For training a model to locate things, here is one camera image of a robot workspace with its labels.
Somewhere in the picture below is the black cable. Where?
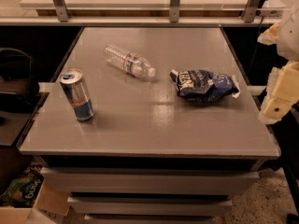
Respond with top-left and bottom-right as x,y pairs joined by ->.
247,15 -> 265,77

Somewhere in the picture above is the dark blue chip bag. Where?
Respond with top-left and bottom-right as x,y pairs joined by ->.
170,70 -> 240,104

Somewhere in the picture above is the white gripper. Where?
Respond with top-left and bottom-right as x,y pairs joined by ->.
257,2 -> 299,124

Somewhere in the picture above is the clear plastic water bottle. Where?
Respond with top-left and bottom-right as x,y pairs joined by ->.
104,44 -> 156,78

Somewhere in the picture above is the red bull can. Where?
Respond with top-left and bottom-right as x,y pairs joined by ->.
59,68 -> 93,121

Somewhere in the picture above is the metal bracket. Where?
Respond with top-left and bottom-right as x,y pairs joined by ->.
169,0 -> 180,22
241,0 -> 261,23
52,0 -> 69,22

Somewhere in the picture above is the black chair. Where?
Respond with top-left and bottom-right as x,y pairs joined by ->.
0,48 -> 39,114

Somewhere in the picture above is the right metal bracket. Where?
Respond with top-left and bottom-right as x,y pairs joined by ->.
241,0 -> 261,23

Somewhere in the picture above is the left metal bracket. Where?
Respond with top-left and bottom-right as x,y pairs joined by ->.
52,0 -> 69,22

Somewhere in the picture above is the green snack bag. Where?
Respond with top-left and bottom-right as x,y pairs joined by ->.
0,162 -> 44,208

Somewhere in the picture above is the grey drawer cabinet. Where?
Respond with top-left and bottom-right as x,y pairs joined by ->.
42,167 -> 259,224

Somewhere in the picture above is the middle metal bracket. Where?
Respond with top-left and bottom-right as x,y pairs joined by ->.
169,0 -> 180,22

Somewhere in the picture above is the cardboard box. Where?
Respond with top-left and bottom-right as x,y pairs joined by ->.
0,181 -> 69,224

